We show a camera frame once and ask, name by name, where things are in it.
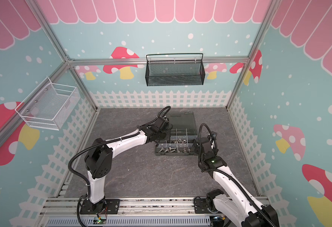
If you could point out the grey transparent organizer box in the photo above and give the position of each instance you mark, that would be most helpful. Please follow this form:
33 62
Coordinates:
182 136

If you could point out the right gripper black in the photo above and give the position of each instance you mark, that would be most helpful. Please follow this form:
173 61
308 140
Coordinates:
198 144

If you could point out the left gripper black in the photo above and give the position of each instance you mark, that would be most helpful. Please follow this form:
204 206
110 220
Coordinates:
168 136

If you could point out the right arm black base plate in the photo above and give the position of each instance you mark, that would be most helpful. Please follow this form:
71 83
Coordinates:
202 205

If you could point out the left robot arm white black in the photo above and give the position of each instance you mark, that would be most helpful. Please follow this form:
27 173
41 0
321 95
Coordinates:
94 163

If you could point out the black wire mesh basket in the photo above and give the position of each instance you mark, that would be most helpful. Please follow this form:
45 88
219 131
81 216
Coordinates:
185 69

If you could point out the white wire mesh basket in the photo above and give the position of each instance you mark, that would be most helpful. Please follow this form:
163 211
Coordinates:
49 105

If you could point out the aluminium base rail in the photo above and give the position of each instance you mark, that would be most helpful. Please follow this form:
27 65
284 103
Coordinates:
129 206

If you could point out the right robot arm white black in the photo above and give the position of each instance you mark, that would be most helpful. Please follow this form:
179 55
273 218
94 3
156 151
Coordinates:
236 203

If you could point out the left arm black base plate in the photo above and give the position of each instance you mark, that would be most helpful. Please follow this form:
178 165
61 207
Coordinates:
104 206

